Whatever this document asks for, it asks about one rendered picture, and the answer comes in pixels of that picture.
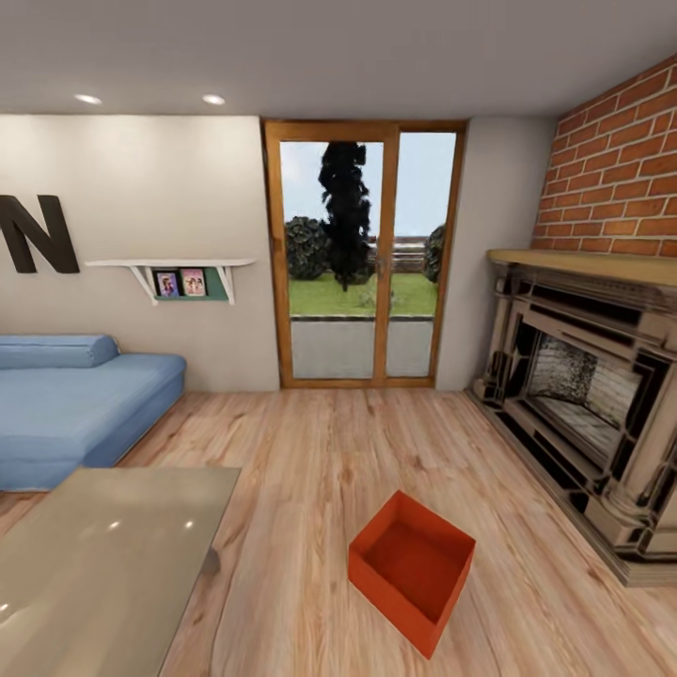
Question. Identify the decorative sign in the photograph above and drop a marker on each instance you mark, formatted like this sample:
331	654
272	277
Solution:
18	225

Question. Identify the sofa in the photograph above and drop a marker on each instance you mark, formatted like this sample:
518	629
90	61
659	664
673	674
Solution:
72	401

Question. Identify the shelf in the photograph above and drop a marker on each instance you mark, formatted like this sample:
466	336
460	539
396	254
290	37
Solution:
218	276

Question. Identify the wood fireplace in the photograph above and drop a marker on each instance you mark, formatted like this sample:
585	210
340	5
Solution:
581	382

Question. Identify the picture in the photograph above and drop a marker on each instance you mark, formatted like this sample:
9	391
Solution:
167	282
193	281

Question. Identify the coffee table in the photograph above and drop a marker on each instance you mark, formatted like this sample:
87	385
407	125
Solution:
95	580

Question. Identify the storage box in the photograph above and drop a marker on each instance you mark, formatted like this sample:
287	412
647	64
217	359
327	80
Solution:
412	565

